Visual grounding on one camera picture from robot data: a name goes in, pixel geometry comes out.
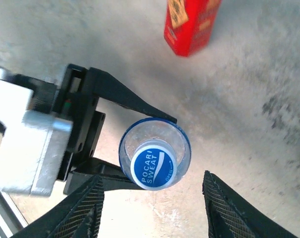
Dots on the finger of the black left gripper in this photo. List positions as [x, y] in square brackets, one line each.
[113, 177]
[115, 91]

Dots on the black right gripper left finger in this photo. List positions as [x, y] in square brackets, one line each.
[78, 213]

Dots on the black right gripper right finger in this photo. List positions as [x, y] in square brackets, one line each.
[226, 218]

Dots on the blue and white bottle cap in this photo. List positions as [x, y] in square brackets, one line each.
[153, 167]

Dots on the small blue-label water bottle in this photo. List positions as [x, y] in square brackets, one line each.
[155, 134]

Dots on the red juice bottle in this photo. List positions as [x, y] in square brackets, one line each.
[189, 27]

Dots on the aluminium mounting rail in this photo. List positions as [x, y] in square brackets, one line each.
[4, 210]

